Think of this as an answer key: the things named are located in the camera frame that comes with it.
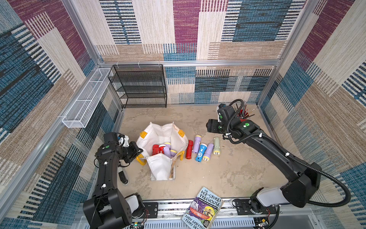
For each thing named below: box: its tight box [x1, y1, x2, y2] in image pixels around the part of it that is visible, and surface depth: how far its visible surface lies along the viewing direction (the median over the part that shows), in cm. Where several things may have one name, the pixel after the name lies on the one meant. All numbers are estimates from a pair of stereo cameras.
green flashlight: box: [213, 136, 221, 157], surface depth 93 cm
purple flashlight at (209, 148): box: [202, 142, 214, 162], surface depth 93 cm
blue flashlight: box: [195, 143, 208, 163], surface depth 93 cm
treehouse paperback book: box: [181, 186, 224, 229], surface depth 73 cm
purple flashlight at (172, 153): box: [170, 149, 178, 159], surface depth 88 cm
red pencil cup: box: [237, 108, 256, 123], surface depth 103 cm
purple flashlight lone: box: [163, 142, 172, 159], surface depth 87 cm
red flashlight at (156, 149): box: [152, 144, 161, 156], surface depth 91 cm
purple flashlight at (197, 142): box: [192, 134, 202, 154], surface depth 96 cm
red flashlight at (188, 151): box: [185, 140, 194, 160], surface depth 93 cm
